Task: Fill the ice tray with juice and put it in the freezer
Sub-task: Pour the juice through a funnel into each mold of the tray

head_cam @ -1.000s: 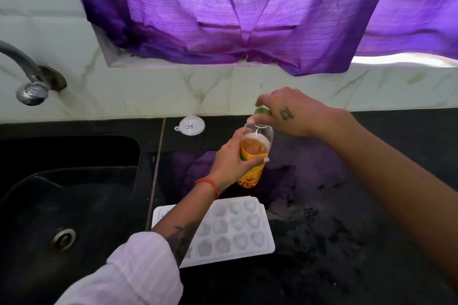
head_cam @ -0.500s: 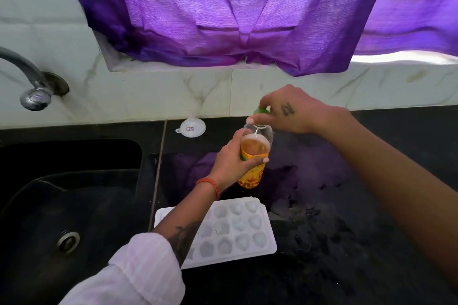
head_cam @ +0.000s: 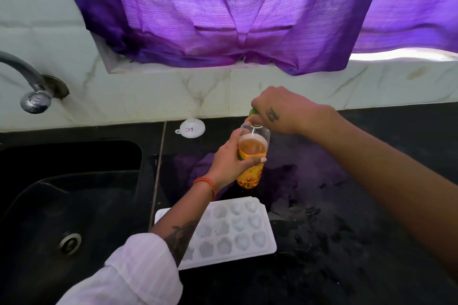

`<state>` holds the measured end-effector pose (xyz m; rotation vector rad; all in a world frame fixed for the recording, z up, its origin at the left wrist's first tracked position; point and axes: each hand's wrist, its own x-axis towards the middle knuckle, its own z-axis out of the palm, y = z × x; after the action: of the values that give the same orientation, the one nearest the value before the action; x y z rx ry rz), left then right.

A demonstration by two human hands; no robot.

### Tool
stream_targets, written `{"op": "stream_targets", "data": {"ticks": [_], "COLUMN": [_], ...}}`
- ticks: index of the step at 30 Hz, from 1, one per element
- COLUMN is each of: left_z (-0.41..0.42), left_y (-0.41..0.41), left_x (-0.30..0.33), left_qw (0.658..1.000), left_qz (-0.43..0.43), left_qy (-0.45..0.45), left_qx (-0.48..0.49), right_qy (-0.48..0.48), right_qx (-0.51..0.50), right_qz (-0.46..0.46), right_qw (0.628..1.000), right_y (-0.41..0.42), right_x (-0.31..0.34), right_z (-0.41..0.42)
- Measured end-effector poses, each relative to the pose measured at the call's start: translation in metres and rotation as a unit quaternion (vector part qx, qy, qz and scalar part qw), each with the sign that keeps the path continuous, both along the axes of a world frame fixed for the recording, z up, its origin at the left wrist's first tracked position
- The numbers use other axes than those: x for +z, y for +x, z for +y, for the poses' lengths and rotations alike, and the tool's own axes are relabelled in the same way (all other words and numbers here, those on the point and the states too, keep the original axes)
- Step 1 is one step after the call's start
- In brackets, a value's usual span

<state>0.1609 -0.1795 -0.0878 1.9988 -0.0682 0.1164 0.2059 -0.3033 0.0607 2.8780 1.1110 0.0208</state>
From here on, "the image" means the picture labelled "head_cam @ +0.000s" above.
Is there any person's right hand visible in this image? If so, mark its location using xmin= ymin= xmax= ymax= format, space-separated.
xmin=245 ymin=85 xmax=338 ymax=138

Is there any person's left hand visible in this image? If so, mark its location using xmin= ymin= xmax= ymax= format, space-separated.
xmin=204 ymin=128 xmax=268 ymax=192

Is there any orange juice bottle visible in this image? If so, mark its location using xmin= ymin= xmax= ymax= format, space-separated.
xmin=236 ymin=121 xmax=271 ymax=189

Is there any white plastic funnel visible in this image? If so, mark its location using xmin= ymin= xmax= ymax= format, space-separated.
xmin=174 ymin=112 xmax=207 ymax=139

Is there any white ice cube tray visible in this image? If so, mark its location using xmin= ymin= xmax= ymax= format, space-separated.
xmin=154 ymin=196 xmax=278 ymax=272

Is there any person's right forearm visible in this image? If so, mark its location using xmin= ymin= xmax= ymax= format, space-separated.
xmin=304 ymin=104 xmax=458 ymax=280

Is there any purple curtain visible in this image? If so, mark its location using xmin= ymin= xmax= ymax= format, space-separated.
xmin=54 ymin=0 xmax=458 ymax=77

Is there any pink striped shirt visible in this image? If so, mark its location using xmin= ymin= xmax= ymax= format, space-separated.
xmin=55 ymin=232 xmax=184 ymax=305

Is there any black sink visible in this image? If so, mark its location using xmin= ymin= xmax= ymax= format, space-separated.
xmin=0 ymin=140 xmax=158 ymax=305

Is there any metal sink drain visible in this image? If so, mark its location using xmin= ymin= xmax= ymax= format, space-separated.
xmin=58 ymin=232 xmax=83 ymax=256

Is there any orange thread bracelet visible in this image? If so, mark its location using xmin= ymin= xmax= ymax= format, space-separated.
xmin=192 ymin=176 xmax=218 ymax=202

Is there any chrome wall faucet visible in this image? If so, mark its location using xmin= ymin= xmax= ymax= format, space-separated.
xmin=0 ymin=50 xmax=71 ymax=114

